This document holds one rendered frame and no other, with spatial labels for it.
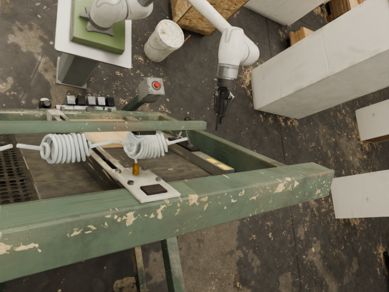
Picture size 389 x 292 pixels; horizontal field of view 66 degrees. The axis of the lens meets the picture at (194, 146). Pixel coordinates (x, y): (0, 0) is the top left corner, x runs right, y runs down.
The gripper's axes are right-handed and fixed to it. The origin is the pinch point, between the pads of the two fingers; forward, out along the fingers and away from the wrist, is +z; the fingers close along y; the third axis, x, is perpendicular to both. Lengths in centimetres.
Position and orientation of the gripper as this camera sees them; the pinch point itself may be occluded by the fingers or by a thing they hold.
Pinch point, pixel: (219, 123)
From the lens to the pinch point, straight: 137.3
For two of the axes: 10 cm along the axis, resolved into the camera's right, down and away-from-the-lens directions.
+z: -1.3, 9.6, 2.6
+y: -5.7, -2.9, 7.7
